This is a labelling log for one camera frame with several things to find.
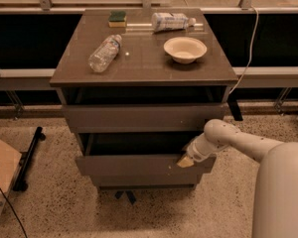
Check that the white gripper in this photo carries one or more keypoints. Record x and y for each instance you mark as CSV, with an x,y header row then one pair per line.
x,y
195,151

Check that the grey drawer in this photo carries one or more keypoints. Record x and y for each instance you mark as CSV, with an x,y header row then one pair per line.
x,y
181,179
139,154
140,118

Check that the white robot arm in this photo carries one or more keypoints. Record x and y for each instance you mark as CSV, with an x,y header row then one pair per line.
x,y
275,208

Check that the grey bottom drawer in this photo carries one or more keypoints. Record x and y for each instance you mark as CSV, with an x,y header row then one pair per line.
x,y
181,179

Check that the grey top drawer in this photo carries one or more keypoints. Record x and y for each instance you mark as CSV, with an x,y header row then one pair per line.
x,y
140,118

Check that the grey drawer cabinet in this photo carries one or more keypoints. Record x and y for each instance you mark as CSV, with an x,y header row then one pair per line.
x,y
142,73

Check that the white bowl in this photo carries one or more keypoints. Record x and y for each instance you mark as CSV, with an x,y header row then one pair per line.
x,y
185,50

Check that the clear plastic water bottle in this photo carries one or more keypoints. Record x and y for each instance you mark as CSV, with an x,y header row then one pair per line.
x,y
102,57

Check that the white blue lying bottle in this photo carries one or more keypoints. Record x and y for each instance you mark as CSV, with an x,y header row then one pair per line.
x,y
171,21

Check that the green yellow sponge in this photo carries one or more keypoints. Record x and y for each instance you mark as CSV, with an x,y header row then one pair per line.
x,y
117,19

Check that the cardboard box left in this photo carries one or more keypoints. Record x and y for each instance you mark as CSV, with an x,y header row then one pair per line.
x,y
9,166

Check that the black bracket behind cabinet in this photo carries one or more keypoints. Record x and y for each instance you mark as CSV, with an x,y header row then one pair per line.
x,y
234,109

